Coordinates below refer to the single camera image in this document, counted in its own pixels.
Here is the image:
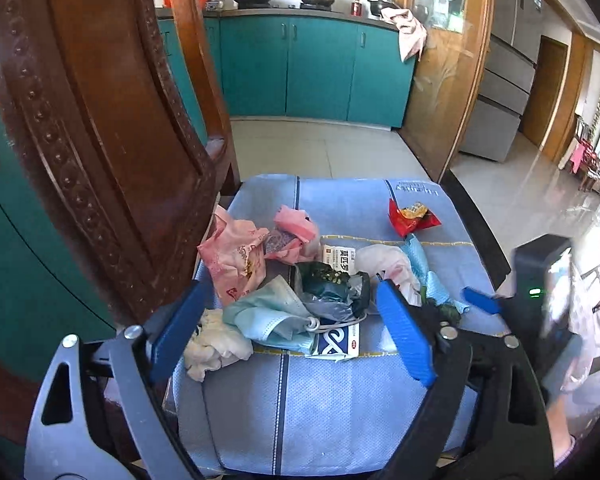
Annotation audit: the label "red snack packet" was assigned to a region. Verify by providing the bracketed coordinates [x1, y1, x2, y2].
[388, 197, 441, 238]

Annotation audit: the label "pink towel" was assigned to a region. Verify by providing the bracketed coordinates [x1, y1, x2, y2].
[381, 7, 428, 63]

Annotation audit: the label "dark green foil wrapper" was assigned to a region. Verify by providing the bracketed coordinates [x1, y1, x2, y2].
[295, 261, 371, 321]

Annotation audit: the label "person's right forearm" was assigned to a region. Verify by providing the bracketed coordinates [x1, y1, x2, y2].
[542, 250, 600, 471]

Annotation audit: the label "light blue textured wipe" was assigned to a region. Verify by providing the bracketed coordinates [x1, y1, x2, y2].
[405, 234, 473, 313]

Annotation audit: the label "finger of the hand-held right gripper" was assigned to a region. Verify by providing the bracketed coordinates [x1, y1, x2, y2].
[461, 287, 503, 316]

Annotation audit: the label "blue woven cloth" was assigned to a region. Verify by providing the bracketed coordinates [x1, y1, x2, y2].
[167, 174, 510, 476]

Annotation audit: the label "pink plastic bag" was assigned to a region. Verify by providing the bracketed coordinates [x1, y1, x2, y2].
[197, 205, 271, 308]

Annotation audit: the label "white plastic bag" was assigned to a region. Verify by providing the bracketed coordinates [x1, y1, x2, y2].
[355, 244, 423, 306]

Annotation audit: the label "wooden glass door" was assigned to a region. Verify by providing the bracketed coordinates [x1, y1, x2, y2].
[395, 0, 495, 183]

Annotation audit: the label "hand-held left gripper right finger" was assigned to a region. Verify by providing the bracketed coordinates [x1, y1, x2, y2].
[377, 279, 555, 480]

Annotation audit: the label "brown wooden door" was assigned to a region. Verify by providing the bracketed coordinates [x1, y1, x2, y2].
[522, 35, 570, 148]

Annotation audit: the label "carved wooden chair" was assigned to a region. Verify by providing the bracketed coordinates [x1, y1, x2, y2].
[0, 0, 241, 351]

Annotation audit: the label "white blue medicine box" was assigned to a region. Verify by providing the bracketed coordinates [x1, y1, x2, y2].
[307, 322, 361, 361]

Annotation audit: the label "pink hanging cloth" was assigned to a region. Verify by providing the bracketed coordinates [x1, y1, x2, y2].
[567, 140, 588, 173]

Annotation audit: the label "teal kitchen cabinets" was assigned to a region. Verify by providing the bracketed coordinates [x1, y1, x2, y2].
[0, 10, 418, 386]

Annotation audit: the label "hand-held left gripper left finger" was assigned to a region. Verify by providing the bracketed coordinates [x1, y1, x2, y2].
[24, 280, 215, 480]

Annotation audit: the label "grey refrigerator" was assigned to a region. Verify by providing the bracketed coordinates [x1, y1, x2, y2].
[460, 0, 545, 163]

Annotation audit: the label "pink wrapper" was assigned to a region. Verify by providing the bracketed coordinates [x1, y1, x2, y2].
[265, 205, 321, 265]

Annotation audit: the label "white tissue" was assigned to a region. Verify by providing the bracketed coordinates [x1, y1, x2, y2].
[182, 308, 253, 383]

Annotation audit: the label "blue face mask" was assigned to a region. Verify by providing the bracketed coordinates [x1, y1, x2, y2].
[223, 275, 321, 356]

